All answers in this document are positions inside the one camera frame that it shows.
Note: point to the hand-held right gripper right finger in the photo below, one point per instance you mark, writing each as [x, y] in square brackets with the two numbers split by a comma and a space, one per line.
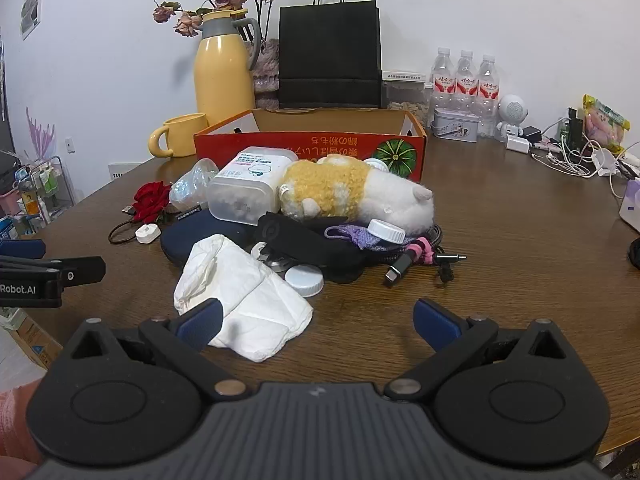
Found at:
[435, 325]

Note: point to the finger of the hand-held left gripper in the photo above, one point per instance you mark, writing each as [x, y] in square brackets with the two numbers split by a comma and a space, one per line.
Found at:
[80, 270]
[20, 249]

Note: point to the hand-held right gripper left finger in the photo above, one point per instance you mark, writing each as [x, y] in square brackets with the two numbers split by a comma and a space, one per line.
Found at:
[200, 322]

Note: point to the white cloth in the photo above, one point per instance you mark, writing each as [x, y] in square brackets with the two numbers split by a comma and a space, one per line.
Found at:
[245, 305]

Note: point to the navy blue pouch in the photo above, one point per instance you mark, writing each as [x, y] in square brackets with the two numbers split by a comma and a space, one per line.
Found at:
[200, 235]

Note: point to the red fabric rose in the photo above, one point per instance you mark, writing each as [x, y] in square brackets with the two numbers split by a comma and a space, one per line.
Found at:
[150, 200]

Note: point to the white jar lid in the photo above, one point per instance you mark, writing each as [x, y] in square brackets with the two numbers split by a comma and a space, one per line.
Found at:
[305, 280]

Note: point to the yellow white plush toy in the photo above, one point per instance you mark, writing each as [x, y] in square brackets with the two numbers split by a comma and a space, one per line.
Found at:
[350, 190]

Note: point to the orange cardboard box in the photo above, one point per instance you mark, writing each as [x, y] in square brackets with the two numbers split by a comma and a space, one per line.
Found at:
[310, 141]

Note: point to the brown cardboard carton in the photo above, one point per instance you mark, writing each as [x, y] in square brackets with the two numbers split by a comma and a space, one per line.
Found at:
[30, 335]

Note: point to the metal storage rack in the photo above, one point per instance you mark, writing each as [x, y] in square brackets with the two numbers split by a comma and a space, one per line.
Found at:
[45, 190]

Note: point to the purple knit pouch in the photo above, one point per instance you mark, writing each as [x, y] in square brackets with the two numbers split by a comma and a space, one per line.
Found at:
[350, 235]

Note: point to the black fabric pouch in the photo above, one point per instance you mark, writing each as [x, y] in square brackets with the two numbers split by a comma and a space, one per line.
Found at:
[310, 250]

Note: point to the person's pink-clad leg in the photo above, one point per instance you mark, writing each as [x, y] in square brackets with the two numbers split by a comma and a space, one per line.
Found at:
[15, 420]

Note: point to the clear container with white lid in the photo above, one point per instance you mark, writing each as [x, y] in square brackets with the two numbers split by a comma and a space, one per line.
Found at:
[245, 185]

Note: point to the yellow mug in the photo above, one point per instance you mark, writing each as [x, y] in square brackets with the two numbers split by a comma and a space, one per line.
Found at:
[182, 135]

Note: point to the white round cap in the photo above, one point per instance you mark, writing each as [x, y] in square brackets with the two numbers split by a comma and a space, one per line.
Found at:
[375, 165]

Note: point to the printed tin box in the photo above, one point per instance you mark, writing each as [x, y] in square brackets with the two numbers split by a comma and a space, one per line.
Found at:
[455, 127]

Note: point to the white charger cube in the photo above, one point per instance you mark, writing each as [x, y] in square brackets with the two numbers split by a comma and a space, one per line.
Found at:
[517, 144]

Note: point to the black round object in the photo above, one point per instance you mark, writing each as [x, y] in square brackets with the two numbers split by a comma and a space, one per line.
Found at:
[635, 252]

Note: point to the black power adapter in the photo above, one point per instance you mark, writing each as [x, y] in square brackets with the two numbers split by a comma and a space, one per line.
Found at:
[532, 135]

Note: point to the clear jar of seeds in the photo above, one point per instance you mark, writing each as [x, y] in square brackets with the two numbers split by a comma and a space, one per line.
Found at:
[407, 105]

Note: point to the lavender white device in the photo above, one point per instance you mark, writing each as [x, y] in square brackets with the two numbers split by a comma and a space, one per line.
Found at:
[631, 210]

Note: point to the white robot figure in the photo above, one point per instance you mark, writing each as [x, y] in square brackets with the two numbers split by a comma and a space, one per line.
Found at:
[511, 110]

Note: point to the white plug adapter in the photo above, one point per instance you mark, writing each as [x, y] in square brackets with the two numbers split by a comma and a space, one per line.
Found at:
[606, 162]

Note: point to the green bottle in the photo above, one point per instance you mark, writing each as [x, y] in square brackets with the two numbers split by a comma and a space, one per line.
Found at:
[574, 130]

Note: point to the yellow thermos jug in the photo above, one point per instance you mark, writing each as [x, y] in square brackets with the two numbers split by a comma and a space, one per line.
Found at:
[220, 75]

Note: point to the white flat box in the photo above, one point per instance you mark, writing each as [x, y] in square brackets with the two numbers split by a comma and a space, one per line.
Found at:
[405, 77]

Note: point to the yellow pink snack packet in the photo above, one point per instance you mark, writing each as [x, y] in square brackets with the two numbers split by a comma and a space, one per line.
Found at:
[605, 125]

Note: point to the pink fuzzy vase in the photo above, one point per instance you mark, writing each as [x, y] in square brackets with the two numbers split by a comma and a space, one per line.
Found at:
[265, 67]

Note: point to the black paper bag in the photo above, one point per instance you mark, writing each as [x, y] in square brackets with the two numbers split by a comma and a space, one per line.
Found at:
[327, 55]

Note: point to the white wall socket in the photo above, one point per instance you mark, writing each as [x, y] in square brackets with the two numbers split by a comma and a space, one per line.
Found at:
[70, 145]

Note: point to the purple flower wall decal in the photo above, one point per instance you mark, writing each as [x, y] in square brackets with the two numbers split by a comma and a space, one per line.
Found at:
[40, 135]

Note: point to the wall photo print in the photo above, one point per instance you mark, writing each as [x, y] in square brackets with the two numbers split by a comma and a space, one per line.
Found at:
[31, 10]

